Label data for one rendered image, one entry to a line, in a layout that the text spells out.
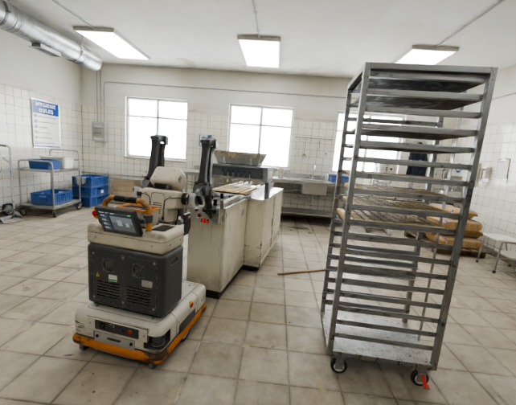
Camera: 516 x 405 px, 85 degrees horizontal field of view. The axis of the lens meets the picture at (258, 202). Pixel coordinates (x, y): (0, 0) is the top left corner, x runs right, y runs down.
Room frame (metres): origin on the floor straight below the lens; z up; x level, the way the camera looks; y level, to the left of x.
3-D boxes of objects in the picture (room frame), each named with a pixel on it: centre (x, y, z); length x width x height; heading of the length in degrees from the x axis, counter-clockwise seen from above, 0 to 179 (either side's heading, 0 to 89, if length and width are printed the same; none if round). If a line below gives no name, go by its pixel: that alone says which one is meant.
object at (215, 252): (2.70, 0.35, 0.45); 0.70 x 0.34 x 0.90; 167
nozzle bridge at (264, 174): (3.19, 0.24, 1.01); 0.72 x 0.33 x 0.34; 77
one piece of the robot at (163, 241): (1.75, 0.74, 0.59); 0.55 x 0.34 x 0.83; 77
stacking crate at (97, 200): (5.91, 3.55, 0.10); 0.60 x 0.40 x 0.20; 175
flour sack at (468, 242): (4.49, -3.23, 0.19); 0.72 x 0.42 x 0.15; 91
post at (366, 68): (1.59, -0.52, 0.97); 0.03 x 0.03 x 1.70; 84
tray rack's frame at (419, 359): (1.78, -0.84, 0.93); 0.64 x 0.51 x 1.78; 84
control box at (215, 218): (2.35, 0.43, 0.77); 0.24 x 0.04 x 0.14; 77
